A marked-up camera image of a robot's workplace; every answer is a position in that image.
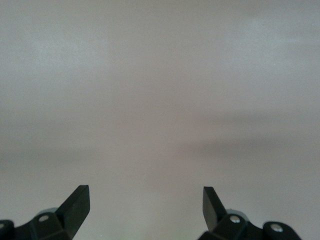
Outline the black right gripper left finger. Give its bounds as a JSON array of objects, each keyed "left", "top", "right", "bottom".
[{"left": 0, "top": 185, "right": 91, "bottom": 240}]

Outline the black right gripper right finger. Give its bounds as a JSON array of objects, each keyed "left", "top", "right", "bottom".
[{"left": 198, "top": 186, "right": 302, "bottom": 240}]

